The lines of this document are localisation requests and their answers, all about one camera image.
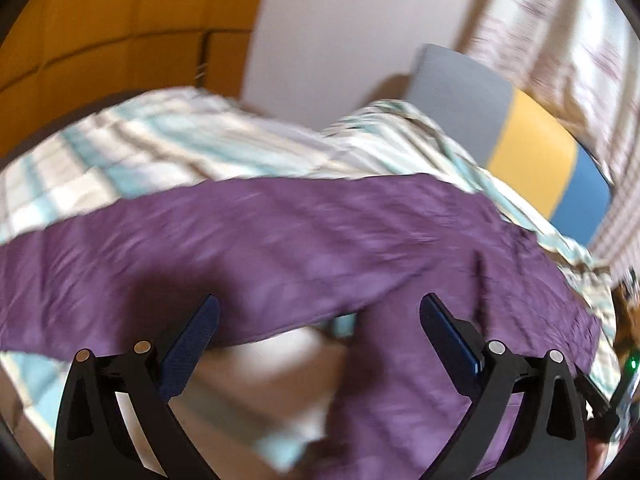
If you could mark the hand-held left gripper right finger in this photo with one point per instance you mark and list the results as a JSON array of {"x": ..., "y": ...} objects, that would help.
[{"x": 450, "y": 335}]

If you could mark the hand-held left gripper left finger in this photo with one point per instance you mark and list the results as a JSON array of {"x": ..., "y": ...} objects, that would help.
[{"x": 192, "y": 340}]

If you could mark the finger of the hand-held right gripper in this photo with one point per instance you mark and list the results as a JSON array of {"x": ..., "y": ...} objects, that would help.
[{"x": 595, "y": 392}]

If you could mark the purple garment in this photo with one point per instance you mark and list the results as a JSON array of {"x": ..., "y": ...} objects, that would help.
[{"x": 300, "y": 250}]

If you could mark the grey yellow blue headboard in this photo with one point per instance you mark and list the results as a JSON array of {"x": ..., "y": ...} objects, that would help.
[{"x": 530, "y": 145}]

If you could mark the striped bed sheet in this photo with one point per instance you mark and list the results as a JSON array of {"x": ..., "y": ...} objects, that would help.
[{"x": 150, "y": 135}]

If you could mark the floral patterned curtain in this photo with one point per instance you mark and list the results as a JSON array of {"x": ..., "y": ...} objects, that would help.
[{"x": 575, "y": 35}]

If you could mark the wooden wardrobe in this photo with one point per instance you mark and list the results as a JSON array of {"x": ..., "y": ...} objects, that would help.
[{"x": 100, "y": 20}]

